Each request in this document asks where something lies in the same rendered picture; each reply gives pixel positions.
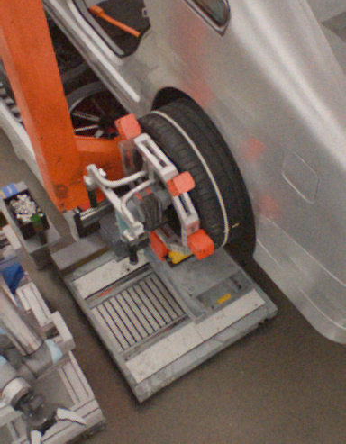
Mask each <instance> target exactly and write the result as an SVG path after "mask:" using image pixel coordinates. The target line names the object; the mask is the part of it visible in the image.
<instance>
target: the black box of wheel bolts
mask: <svg viewBox="0 0 346 444"><path fill-rule="evenodd" d="M3 202H4V204H5V208H6V210H7V212H8V213H9V216H10V217H11V218H12V220H13V221H14V224H15V226H16V227H17V229H18V231H19V233H20V234H21V236H23V238H24V240H28V239H29V238H31V237H34V236H36V235H37V233H36V232H35V229H34V228H33V227H32V224H31V222H30V219H29V218H30V217H31V216H32V215H33V214H36V213H37V214H38V216H39V217H40V219H41V224H42V226H43V230H44V231H45V230H47V229H49V228H50V224H49V222H48V219H47V214H46V213H45V212H44V211H43V210H42V208H41V206H40V204H39V202H38V201H37V198H36V197H35V195H34V194H33V193H32V191H31V190H30V188H29V187H28V188H26V189H24V190H22V191H20V192H17V193H15V194H13V195H9V196H7V197H6V198H4V199H3Z"/></svg>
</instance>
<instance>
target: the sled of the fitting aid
mask: <svg viewBox="0 0 346 444"><path fill-rule="evenodd" d="M222 247H223V249H224V250H225V252H226V253H227V254H228V256H229V257H230V258H231V259H232V261H234V262H235V263H236V264H237V265H238V267H239V272H238V273H236V274H234V275H232V276H229V277H228V278H226V279H224V281H222V282H220V283H219V284H217V285H213V286H212V287H210V289H208V290H207V291H205V292H203V293H202V294H200V295H199V296H196V297H194V298H193V299H191V300H190V299H189V298H188V297H187V295H186V294H185V292H184V291H183V290H182V289H181V286H180V285H178V283H177V282H176V281H175V279H174V278H173V277H172V275H171V274H170V273H169V271H168V270H167V268H166V267H165V266H164V264H163V263H162V262H161V260H160V259H158V257H157V256H156V255H155V254H154V251H153V250H152V249H151V247H150V246H147V247H145V248H144V255H145V258H146V259H147V260H148V261H149V262H150V264H151V265H152V266H153V268H154V269H155V270H156V273H157V274H158V276H160V277H161V279H162V280H163V281H164V283H165V284H166V285H167V287H168V289H169V291H170V292H171V293H172V294H173V295H174V296H175V298H176V299H177V300H178V302H180V303H181V306H182V307H183V309H184V310H185V311H186V313H187V314H188V316H189V317H190V318H191V320H192V322H193V323H194V325H198V324H199V323H201V322H203V321H205V319H207V318H208V317H210V316H211V315H213V314H216V313H218V312H220V311H221V310H222V309H223V308H225V307H227V306H228V305H230V304H233V302H235V301H236V300H238V299H240V298H241V297H243V296H245V295H246V294H249V293H250V292H252V291H253V289H254V282H253V281H252V280H251V279H250V277H248V276H247V275H246V274H245V272H244V271H243V270H242V268H241V266H240V265H239V264H238V263H237V262H236V260H235V259H233V258H232V257H231V255H230V254H229V253H228V252H227V250H226V249H225V247H224V246H222Z"/></svg>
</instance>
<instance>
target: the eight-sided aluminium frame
mask: <svg viewBox="0 0 346 444"><path fill-rule="evenodd" d="M118 144H119V145H118V148H119V150H120V156H121V162H122V169H123V170H122V172H123V174H124V178H127V177H129V176H130V175H133V174H135V173H137V172H139V171H138V167H137V159H136V151H135V149H137V150H138V151H139V152H140V153H141V154H142V156H143V157H144V158H145V159H146V160H147V162H148V163H149V164H150V165H151V166H152V167H153V169H154V170H155V171H156V173H157V174H158V175H159V177H160V178H161V180H162V182H163V183H164V185H165V187H166V188H167V191H168V195H169V197H170V199H171V202H172V203H173V205H174V207H175V209H176V211H177V215H178V216H179V218H180V221H181V224H182V238H180V237H178V236H177V235H176V234H175V232H173V230H172V229H171V228H170V227H169V225H168V224H165V225H163V226H162V227H163V228H164V230H165V231H166V232H167V235H168V236H169V238H168V237H167V236H166V235H165V234H164V231H163V230H162V229H161V228H158V229H156V230H154V231H155V232H156V234H157V235H158V237H159V238H161V240H162V241H163V242H164V243H165V246H166V247H167V248H168V249H170V250H174V251H176V252H177V253H180V254H183V255H185V256H188V255H190V254H192V250H191V249H190V248H189V247H188V246H187V237H188V236H190V235H191V234H193V232H195V231H199V223H200V221H199V218H198V215H196V211H195V209H194V207H193V205H192V204H191V201H190V199H189V197H188V195H187V192H185V193H183V194H181V198H182V201H183V203H184V205H185V207H186V209H187V212H185V210H184V208H183V206H182V204H181V203H180V200H179V198H178V197H173V195H172V194H171V192H170V190H169V188H168V185H167V181H169V180H170V179H172V178H174V177H176V176H177V175H179V172H177V170H176V169H175V167H174V165H173V164H171V163H170V162H169V160H168V159H167V157H166V156H165V155H164V153H163V152H162V151H161V150H159V149H158V147H157V146H156V145H155V144H154V143H153V142H152V139H151V138H150V136H148V135H147V134H145V133H143V134H140V135H138V136H136V137H134V138H132V139H130V140H120V141H118ZM147 147H148V148H149V150H150V151H151V152H152V153H153V154H155V155H156V156H157V158H158V160H160V161H161V164H162V165H163V166H164V168H163V167H162V166H161V165H160V164H159V163H158V162H157V161H156V160H155V158H154V157H153V156H152V155H151V154H150V152H149V151H148V150H147V149H146V148H147ZM127 150H129V157H130V164H131V166H130V165H129V158H128V151H127ZM135 181H136V183H137V185H141V184H143V181H142V179H141V178H140V179H138V180H135ZM128 185H129V187H130V188H131V190H133V189H134V188H135V187H136V186H135V184H134V183H133V182H131V183H129V184H128Z"/></svg>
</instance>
